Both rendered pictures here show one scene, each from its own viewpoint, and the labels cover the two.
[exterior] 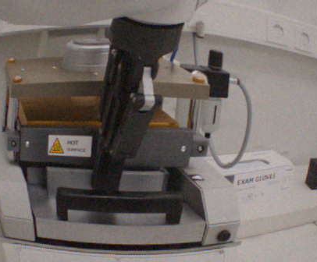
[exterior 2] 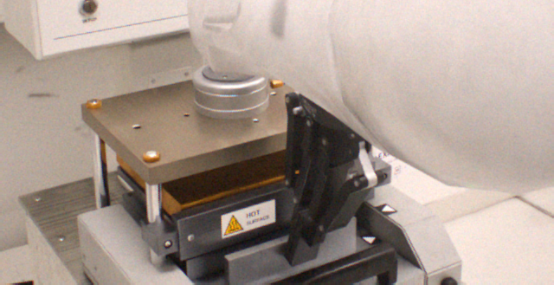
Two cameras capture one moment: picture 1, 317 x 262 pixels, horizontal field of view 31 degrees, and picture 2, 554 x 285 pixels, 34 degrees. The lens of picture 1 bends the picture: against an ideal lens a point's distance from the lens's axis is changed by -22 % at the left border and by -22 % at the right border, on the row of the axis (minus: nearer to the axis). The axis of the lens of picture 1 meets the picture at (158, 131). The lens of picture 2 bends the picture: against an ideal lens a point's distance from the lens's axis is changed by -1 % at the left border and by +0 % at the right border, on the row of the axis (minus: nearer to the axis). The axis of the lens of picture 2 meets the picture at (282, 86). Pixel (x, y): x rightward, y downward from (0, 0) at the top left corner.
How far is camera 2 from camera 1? 0.28 m
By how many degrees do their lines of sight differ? 11
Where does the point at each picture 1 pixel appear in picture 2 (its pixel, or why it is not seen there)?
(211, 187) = (412, 222)
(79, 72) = (231, 120)
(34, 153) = (202, 243)
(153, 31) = not seen: hidden behind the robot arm
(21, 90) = (166, 171)
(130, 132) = (346, 209)
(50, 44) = (138, 58)
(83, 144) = (266, 211)
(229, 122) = not seen: hidden behind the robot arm
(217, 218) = (434, 263)
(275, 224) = (453, 208)
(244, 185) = (388, 158)
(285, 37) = not seen: outside the picture
